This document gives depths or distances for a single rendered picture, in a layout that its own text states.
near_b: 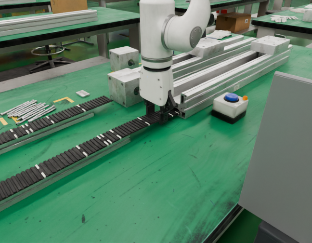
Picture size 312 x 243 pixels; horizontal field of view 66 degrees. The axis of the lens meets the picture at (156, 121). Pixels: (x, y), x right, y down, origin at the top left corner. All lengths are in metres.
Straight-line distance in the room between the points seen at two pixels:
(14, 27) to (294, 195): 1.97
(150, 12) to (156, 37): 0.06
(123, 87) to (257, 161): 0.51
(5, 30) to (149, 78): 1.55
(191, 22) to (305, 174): 0.37
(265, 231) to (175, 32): 0.44
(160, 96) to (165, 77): 0.06
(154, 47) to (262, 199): 0.41
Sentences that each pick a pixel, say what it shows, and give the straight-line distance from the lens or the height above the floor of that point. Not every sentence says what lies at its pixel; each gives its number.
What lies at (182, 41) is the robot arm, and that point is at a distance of 0.56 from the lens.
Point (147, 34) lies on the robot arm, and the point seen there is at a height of 1.05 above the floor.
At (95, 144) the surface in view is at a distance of 0.63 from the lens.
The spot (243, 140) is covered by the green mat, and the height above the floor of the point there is 0.78.
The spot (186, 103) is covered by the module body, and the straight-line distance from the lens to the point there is 0.75.
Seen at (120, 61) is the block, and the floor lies 0.84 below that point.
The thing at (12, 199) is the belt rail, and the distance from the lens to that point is 0.59.
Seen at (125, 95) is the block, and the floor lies 0.83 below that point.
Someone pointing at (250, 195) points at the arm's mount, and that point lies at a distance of 0.52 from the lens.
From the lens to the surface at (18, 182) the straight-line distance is 0.59.
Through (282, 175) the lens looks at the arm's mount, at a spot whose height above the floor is 0.90.
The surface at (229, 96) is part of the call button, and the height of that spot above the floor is 0.85.
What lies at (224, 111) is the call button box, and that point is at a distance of 0.78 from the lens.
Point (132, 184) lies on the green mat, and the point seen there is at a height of 0.78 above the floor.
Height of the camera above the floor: 1.19
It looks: 33 degrees down
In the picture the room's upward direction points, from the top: straight up
